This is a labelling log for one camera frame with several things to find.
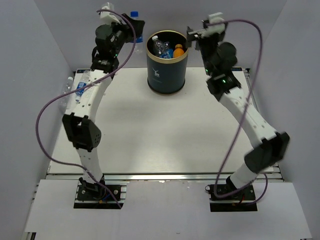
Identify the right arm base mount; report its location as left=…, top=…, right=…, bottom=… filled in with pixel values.
left=204, top=184, right=258, bottom=213

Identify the clear bottle at left wall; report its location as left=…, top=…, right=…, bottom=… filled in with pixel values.
left=58, top=76, right=74, bottom=113

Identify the blue cap blue label bottle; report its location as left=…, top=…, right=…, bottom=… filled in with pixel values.
left=160, top=41, right=173, bottom=59

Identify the blue corner sticker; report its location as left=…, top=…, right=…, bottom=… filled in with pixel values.
left=231, top=67, right=243, bottom=72
left=76, top=69, right=85, bottom=74

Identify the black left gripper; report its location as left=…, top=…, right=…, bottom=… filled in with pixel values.
left=105, top=14, right=144, bottom=57

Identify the blue corner sticker right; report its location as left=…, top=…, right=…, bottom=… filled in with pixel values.
left=231, top=67, right=243, bottom=72

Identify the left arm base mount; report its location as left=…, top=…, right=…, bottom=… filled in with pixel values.
left=73, top=177, right=127, bottom=210

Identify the small orange juice bottle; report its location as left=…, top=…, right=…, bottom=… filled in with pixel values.
left=173, top=44, right=185, bottom=58

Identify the blue corner sticker left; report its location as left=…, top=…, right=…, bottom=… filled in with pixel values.
left=76, top=69, right=85, bottom=74

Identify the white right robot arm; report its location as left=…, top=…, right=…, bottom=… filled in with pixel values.
left=186, top=26, right=290, bottom=200

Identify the pepsi label clear bottle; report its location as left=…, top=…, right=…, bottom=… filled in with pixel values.
left=130, top=11, right=145, bottom=54

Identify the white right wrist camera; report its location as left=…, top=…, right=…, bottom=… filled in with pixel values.
left=201, top=12, right=226, bottom=38

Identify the dark blue gold-rimmed bin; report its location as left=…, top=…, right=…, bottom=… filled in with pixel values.
left=146, top=30, right=189, bottom=95

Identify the clear bottle blue label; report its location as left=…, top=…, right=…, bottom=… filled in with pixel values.
left=151, top=35, right=165, bottom=58

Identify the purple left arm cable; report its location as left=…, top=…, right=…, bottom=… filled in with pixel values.
left=35, top=9, right=137, bottom=210

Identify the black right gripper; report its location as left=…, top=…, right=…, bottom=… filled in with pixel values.
left=185, top=28, right=225, bottom=77

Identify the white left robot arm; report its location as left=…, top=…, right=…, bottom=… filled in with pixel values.
left=62, top=14, right=145, bottom=200

